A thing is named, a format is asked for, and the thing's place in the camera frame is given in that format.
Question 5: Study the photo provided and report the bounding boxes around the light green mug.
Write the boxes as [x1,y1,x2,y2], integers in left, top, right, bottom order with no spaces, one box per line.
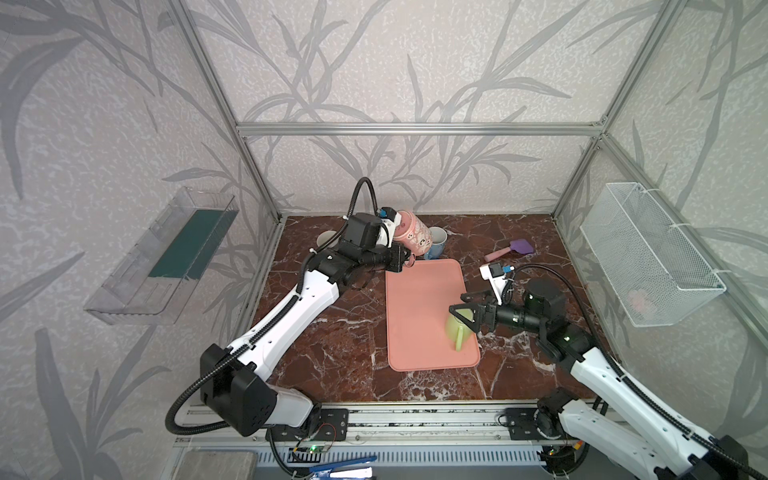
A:
[445,309,476,352]

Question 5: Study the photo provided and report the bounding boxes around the pink patterned mug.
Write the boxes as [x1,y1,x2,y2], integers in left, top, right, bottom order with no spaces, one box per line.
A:
[394,210,433,257]

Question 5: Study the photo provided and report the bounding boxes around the blue dotted mug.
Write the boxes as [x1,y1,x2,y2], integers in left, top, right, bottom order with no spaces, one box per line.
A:
[423,226,448,260]

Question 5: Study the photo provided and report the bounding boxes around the lavender purple mug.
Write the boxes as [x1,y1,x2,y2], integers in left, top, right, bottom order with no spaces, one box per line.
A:
[316,230,339,248]

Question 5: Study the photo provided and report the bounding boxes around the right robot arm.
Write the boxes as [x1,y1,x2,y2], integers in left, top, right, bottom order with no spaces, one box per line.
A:
[448,277,762,479]

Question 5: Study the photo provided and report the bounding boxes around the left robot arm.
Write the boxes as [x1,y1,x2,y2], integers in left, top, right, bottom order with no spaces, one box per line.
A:
[200,207,411,436]

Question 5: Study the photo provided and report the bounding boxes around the purple pink spatula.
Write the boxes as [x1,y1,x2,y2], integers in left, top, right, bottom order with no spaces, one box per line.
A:
[484,239,535,263]

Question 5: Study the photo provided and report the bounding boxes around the pink plastic tray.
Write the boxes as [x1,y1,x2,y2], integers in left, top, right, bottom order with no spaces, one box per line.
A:
[385,259,480,372]

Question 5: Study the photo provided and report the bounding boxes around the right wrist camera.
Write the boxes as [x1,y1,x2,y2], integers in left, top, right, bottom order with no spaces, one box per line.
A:
[480,262,515,305]

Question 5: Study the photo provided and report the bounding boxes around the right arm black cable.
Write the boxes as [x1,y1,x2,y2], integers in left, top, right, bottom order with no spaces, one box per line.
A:
[503,263,768,480]

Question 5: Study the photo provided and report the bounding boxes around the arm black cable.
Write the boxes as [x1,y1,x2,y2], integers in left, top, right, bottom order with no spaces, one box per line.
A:
[164,176,380,479]
[503,263,768,480]

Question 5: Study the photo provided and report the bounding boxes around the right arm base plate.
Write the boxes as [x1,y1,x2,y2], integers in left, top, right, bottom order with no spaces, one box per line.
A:
[496,407,544,441]

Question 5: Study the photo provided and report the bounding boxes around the white wire basket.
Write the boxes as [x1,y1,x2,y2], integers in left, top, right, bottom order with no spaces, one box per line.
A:
[580,182,727,328]

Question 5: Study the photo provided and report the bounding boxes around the aluminium front rail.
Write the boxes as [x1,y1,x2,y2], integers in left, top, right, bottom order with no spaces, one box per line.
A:
[173,401,600,469]

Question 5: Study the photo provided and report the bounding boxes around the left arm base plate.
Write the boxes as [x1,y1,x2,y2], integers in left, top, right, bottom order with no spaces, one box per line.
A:
[268,407,350,442]

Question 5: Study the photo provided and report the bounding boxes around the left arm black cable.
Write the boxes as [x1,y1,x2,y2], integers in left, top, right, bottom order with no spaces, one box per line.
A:
[164,176,380,479]

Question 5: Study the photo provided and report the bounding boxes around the blue handled tool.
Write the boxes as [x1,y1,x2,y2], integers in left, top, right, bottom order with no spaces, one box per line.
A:
[309,455,378,480]

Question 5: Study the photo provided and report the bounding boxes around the clear plastic wall shelf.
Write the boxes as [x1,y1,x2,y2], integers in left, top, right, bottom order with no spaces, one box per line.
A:
[84,187,239,326]

